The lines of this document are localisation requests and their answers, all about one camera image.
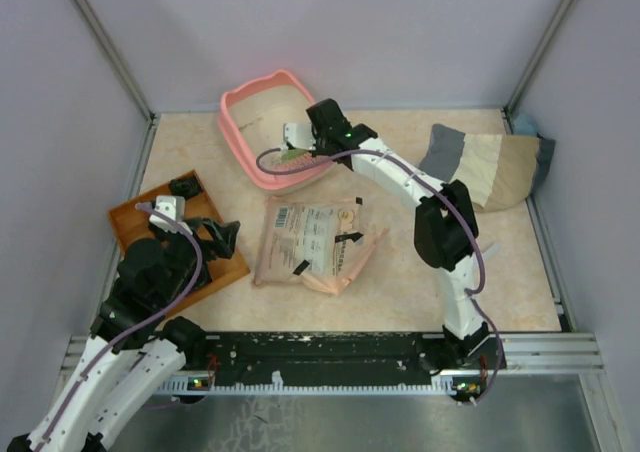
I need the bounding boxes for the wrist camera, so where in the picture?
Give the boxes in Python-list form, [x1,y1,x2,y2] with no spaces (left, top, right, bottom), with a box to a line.
[283,122,316,151]
[149,195,187,233]

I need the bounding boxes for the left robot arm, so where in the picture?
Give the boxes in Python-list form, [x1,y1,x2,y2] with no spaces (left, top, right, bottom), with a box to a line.
[8,219,240,451]

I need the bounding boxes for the beige cat litter bag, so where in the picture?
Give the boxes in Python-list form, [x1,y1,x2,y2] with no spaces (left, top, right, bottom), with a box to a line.
[253,196,389,295]

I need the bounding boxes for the grey beige folded cloth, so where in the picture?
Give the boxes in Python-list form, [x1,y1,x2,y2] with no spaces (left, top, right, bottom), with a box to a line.
[419,124,556,213]

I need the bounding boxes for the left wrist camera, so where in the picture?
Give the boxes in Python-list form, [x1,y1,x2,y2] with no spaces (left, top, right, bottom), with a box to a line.
[149,195,187,233]

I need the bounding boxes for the orange compartment tray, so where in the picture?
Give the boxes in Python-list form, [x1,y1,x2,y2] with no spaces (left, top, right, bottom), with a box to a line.
[108,169,251,318]

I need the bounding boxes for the pink litter box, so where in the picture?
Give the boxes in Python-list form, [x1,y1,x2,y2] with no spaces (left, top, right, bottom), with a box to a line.
[217,69,333,195]

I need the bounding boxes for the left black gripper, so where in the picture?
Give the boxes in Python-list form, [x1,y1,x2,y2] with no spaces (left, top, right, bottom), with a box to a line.
[156,216,239,304]

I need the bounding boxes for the black part in tray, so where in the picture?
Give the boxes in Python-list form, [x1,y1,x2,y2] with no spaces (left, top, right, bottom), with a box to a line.
[168,173,204,201]

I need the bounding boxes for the blue cloth in corner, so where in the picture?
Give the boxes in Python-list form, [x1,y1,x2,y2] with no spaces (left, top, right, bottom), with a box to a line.
[512,113,541,138]

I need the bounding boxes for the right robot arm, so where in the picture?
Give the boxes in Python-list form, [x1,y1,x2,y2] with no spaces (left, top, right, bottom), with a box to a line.
[306,99,490,368]

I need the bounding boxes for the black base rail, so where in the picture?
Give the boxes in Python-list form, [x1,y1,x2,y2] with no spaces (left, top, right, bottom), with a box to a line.
[182,332,506,390]

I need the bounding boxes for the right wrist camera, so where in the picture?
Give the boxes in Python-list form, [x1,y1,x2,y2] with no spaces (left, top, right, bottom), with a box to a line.
[283,122,316,151]

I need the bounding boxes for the green litter pellets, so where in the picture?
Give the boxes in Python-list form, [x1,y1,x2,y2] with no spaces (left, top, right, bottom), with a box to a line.
[270,149,311,171]

